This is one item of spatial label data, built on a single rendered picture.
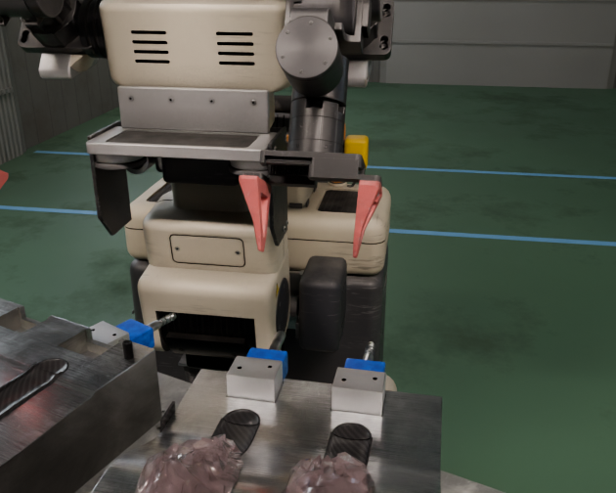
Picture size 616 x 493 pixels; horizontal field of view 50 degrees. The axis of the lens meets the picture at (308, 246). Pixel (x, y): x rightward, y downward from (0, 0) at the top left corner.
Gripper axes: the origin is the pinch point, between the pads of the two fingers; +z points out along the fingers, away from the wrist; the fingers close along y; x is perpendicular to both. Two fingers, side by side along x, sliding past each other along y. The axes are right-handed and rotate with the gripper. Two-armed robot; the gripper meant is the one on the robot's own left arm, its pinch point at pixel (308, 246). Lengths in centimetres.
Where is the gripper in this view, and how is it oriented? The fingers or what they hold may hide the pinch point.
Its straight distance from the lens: 68.2
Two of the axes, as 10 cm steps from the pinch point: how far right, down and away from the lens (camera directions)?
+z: -0.7, 10.0, -0.6
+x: 1.5, 0.7, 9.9
